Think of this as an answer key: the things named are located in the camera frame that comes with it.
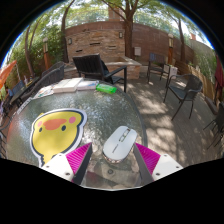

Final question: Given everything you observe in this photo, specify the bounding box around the dark wicker chair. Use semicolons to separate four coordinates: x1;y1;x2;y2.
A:
31;68;64;98
41;60;66;79

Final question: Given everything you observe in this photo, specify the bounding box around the white sign board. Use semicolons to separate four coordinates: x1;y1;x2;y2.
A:
168;64;178;79

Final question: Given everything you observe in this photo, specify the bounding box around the black mesh metal chair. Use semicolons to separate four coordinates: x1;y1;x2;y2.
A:
163;73;204;121
203;103;224;149

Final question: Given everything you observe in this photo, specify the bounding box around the colourful printed magazine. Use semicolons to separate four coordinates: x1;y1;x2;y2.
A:
33;85;55;100

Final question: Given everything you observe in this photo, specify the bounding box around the wooden slat fence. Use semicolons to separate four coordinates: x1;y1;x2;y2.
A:
176;59;216;99

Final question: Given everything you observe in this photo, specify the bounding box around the white computer mouse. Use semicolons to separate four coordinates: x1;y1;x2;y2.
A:
101;125;139;165

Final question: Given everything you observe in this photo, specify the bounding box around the low stone basin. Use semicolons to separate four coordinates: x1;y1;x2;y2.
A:
64;56;143;81

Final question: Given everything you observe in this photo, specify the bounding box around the blue patio chair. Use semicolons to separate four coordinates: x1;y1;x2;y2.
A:
8;79;26;98

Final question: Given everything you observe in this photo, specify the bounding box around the green tissue pack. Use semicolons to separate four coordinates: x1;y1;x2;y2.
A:
95;83;118;95

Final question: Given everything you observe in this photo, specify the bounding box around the round dark patio table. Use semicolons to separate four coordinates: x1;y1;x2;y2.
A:
8;78;41;108

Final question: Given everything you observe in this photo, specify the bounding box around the wooden lamp post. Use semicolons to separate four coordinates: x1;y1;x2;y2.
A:
167;33;175;66
42;37;52;71

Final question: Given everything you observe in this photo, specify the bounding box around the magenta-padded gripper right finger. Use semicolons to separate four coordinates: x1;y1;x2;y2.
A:
132;142;184;187

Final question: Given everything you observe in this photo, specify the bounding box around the orange patio umbrella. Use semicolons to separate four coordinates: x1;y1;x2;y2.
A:
0;59;18;90

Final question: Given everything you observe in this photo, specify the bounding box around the dark slatted metal chair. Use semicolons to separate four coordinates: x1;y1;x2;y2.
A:
146;52;171;84

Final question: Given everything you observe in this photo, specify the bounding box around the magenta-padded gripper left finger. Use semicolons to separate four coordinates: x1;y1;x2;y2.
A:
41;142;94;186

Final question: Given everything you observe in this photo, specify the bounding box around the small white book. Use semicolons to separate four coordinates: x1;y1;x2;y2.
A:
76;79;100;92

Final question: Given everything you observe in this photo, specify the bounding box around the yellow chick mouse pad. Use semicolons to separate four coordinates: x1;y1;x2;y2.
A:
29;108;88;168

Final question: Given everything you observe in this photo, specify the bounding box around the black wire metal chair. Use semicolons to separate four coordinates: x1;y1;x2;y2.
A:
0;113;13;159

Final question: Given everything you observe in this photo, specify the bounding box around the black wooden slat chair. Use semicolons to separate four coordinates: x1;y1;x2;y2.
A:
72;53;128;93

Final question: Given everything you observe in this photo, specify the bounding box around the white label strip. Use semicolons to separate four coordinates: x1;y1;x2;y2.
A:
16;97;34;114

